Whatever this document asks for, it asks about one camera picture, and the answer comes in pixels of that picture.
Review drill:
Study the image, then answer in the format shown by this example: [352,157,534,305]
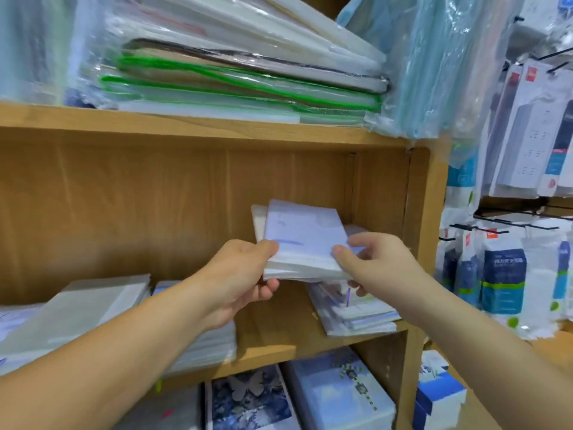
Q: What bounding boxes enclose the person's left hand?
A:
[192,239,281,330]

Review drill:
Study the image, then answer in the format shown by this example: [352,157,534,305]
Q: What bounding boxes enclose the person's right hand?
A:
[331,232,432,306]

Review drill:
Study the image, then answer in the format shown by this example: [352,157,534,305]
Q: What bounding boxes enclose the pile of small notebooks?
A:
[307,278,402,337]

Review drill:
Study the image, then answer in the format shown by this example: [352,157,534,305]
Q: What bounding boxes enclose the pale lilac marked notebook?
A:
[251,199,368,284]

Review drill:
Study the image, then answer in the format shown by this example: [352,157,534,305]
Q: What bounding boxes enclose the wooden shelf unit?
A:
[0,101,453,430]

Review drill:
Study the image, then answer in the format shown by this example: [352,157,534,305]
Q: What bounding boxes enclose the blue butterfly cover notebook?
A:
[205,363,302,430]

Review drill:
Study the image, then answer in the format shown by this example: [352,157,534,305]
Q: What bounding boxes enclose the sky cloud cover notebook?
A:
[282,345,398,430]

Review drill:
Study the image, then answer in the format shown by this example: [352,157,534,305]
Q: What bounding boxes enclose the pastel grid pattern notebook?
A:
[115,385,206,430]

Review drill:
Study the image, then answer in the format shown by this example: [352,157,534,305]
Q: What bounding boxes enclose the stack of sage cover notebooks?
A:
[0,274,152,378]

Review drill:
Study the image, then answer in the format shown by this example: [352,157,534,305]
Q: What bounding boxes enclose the person's left forearm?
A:
[0,277,229,430]

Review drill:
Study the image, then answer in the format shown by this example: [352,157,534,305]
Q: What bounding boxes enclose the person's right forearm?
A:
[394,277,573,430]

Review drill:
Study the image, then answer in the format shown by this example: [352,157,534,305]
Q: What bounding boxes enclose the blue white small box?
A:
[412,350,467,430]

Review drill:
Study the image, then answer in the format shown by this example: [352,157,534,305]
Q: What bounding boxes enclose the white hanging packaged items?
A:
[483,0,573,199]

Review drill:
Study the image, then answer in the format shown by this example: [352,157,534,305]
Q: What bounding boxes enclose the light blue plastic bag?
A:
[337,0,531,165]

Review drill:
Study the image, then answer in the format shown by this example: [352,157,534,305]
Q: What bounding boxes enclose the stack of green edged packets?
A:
[64,0,392,127]

